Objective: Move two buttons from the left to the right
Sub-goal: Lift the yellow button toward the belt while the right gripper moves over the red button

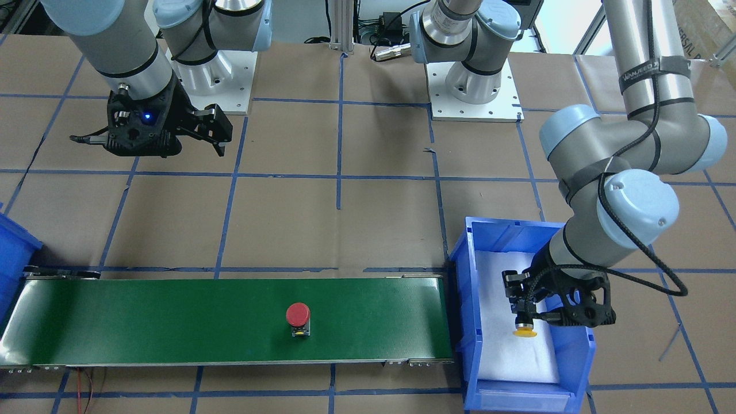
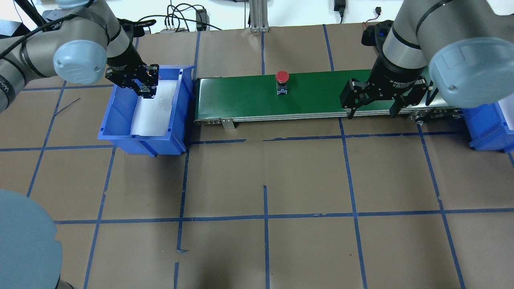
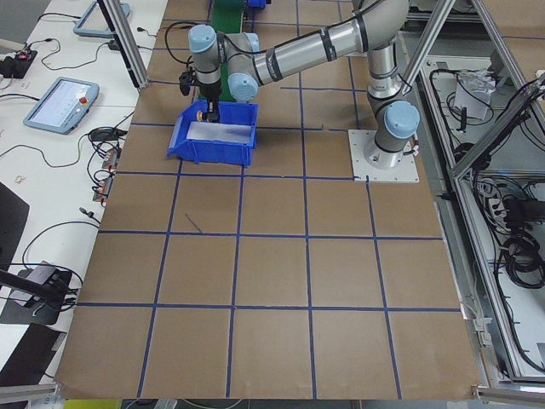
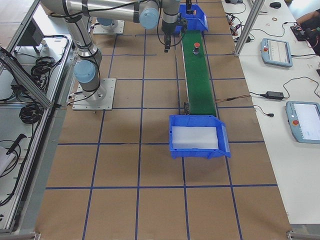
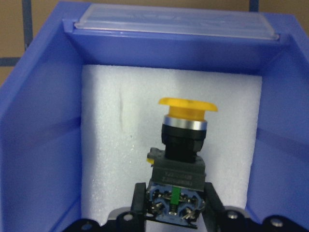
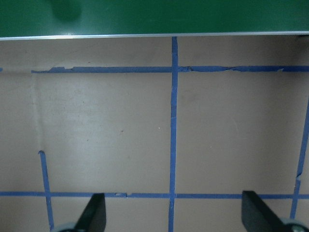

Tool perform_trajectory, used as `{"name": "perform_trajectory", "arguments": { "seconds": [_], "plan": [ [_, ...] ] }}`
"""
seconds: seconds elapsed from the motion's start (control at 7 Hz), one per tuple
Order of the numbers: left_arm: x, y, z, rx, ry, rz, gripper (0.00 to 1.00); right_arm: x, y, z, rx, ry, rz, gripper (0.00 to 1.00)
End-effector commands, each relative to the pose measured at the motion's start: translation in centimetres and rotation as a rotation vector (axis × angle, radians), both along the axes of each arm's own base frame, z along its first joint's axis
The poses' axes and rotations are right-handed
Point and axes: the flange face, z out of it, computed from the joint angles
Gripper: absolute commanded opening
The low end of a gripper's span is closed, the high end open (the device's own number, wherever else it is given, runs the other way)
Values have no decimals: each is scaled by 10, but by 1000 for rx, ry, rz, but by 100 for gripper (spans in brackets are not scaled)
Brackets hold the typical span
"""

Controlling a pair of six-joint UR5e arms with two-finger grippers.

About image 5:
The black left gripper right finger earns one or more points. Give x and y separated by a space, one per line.
213 205

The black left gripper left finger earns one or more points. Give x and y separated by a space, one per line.
138 205

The yellow push button switch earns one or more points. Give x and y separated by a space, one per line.
174 193

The white foam pad left bin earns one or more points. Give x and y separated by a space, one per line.
121 120

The blue bin left side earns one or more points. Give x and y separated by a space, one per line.
41 106

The clear bin label holder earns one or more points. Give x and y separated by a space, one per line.
177 21

